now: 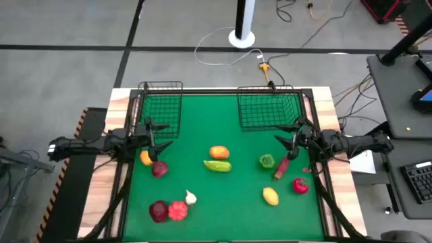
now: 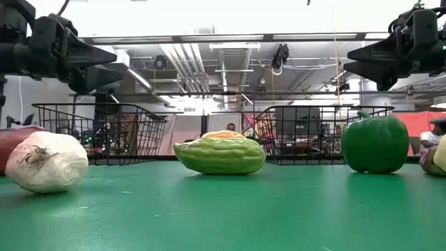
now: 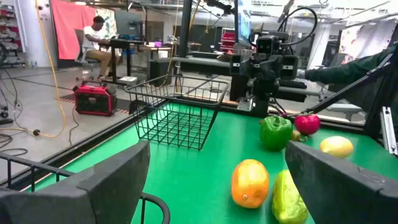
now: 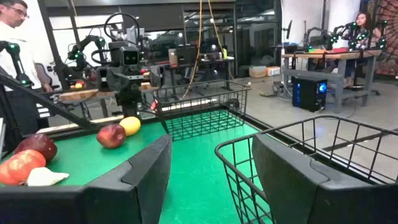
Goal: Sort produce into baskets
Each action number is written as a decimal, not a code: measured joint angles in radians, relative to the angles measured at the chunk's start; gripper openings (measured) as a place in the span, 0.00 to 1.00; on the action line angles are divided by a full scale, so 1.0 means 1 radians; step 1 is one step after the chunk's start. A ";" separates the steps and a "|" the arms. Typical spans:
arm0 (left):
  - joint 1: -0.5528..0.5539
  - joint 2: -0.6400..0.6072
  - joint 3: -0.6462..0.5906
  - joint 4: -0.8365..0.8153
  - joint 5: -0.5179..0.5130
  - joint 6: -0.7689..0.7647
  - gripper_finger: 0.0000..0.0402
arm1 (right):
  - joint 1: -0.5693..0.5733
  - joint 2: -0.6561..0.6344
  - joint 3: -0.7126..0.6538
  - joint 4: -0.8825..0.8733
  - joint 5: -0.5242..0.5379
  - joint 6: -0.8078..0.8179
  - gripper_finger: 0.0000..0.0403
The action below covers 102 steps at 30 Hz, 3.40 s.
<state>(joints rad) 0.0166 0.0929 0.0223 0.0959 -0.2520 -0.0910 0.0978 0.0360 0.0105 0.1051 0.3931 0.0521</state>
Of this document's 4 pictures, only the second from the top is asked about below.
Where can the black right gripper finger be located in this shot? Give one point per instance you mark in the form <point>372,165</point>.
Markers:
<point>380,50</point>
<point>376,75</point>

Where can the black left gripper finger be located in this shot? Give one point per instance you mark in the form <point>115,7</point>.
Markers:
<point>87,52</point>
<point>94,80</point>

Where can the green bell pepper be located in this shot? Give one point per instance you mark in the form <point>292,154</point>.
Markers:
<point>374,146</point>

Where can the white garlic bulb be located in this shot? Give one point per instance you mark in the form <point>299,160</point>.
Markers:
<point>52,164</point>

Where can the red and yellow round fruit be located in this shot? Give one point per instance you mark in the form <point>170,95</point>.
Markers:
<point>10,143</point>

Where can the orange potato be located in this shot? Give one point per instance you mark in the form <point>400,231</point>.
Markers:
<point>223,134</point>

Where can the green chayote squash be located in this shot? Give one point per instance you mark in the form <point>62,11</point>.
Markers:
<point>219,157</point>

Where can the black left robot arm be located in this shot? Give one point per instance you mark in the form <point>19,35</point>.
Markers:
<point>14,55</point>

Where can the orange-red cloth partition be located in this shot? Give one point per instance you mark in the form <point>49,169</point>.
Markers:
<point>416,122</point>

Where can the black round ceiling spotlight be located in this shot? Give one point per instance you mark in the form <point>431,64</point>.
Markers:
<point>160,62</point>

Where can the black monitor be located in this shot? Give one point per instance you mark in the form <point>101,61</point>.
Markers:
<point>28,120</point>

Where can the grey office chair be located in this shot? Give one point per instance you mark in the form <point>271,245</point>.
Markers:
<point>414,144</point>

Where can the person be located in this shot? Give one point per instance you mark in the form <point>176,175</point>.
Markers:
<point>231,127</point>
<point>429,138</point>

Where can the black hanging ceiling device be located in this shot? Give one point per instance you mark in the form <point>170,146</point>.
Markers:
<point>280,55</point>

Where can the white curtain panel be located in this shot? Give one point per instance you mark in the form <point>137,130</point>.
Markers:
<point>219,122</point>

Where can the overhead light bar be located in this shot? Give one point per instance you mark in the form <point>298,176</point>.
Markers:
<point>223,37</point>

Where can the white ceiling light fixture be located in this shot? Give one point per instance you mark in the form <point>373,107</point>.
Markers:
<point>234,46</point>

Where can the green table mat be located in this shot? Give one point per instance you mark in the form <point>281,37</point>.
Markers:
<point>223,216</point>

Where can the black bracket stand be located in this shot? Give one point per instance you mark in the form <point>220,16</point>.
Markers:
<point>439,121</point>

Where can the black table frame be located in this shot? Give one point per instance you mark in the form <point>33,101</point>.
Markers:
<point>163,158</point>

